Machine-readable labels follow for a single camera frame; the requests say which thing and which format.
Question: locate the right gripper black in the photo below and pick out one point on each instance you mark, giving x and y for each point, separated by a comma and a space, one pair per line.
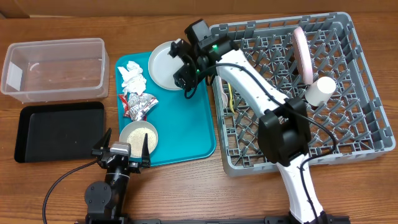
185, 76

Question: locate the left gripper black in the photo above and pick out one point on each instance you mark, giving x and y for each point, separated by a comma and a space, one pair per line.
104, 142

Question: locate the grey round plate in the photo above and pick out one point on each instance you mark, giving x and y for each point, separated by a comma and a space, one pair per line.
162, 66

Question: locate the white napkin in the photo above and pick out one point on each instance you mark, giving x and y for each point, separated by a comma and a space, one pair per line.
133, 79

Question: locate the pink round plate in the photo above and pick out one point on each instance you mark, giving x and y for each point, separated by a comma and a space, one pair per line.
302, 55

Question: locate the white paper cup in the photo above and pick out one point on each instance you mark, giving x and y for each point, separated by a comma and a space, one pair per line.
320, 91

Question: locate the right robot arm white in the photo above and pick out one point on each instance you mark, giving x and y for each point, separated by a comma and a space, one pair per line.
283, 131

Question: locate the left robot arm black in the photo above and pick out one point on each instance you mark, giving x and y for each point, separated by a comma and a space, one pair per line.
105, 199

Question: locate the grey dishwasher rack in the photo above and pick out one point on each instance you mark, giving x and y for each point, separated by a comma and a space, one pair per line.
351, 126

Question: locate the grey bowl with grains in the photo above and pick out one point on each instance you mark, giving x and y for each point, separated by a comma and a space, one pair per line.
134, 134

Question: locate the red snack wrapper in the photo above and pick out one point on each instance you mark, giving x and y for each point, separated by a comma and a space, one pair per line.
125, 105

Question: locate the silver foil wrapper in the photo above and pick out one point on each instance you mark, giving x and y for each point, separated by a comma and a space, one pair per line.
139, 105

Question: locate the white plastic fork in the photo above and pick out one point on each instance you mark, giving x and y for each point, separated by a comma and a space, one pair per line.
224, 97

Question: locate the teal serving tray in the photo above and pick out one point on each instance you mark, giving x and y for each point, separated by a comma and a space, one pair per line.
185, 127

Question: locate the yellow plastic utensil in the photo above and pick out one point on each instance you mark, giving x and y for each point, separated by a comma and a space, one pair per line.
231, 99

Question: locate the black plastic tray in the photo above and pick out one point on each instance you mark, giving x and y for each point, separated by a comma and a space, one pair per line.
59, 132

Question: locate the clear plastic bin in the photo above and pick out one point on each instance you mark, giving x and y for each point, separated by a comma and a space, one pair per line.
56, 70

